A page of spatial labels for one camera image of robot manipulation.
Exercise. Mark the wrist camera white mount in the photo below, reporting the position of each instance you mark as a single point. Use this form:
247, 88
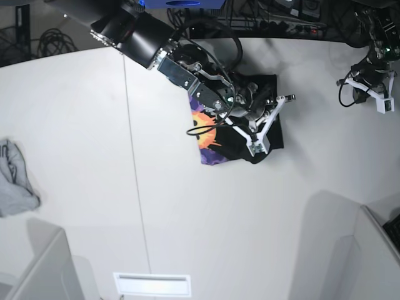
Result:
383, 99
257, 141

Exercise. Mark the white bin left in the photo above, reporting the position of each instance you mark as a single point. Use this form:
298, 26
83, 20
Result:
53, 273

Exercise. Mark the white bin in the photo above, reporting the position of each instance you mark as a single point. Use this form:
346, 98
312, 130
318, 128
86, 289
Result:
364, 264
53, 273

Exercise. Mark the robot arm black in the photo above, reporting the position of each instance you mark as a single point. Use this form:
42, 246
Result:
383, 41
154, 44

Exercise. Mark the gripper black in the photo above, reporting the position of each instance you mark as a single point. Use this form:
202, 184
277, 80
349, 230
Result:
256, 96
370, 73

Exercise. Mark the black keyboard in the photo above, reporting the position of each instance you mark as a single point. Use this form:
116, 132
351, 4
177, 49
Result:
392, 229

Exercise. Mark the blue box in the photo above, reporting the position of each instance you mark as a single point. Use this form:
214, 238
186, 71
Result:
179, 4

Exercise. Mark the grey crumpled cloth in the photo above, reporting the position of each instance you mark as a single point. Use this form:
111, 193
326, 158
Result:
17, 194

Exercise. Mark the black monitor stand left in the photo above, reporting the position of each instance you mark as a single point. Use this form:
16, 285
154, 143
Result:
22, 14

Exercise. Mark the white bin right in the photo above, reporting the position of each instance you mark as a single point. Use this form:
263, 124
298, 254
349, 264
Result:
364, 264

